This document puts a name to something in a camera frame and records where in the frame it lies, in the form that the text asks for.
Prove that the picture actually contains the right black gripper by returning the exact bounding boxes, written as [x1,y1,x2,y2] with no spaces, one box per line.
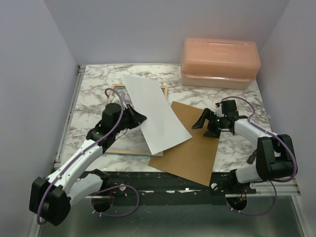
[192,108,227,138]

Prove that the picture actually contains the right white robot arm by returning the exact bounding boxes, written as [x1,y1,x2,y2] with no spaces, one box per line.
[192,96,298,194]

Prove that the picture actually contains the aluminium rail frame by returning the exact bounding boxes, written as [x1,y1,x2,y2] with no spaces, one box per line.
[27,64,306,237]

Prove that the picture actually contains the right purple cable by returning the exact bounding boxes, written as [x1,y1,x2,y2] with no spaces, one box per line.
[217,96,298,215]

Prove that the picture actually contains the blue wooden picture frame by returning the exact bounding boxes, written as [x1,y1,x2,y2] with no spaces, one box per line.
[102,83,169,158]

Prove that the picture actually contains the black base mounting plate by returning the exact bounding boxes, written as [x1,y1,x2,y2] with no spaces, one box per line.
[91,169,257,206]

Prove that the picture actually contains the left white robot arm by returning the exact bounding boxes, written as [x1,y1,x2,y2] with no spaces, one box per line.
[29,103,147,226]

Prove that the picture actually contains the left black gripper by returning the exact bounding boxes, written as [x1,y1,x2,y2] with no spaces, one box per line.
[114,105,147,134]

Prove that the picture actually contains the glossy plant photo board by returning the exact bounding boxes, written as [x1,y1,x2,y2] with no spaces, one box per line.
[122,76,192,155]

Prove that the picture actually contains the brown fibreboard backing board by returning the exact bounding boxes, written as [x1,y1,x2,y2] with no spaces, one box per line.
[149,101,219,186]

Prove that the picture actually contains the orange translucent plastic box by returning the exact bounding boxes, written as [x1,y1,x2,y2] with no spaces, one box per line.
[180,38,261,90]

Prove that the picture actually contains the small black tool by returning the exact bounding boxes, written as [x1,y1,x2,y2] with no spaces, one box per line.
[247,151,256,164]

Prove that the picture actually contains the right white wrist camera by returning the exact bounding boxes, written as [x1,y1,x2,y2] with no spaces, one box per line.
[214,102,224,117]

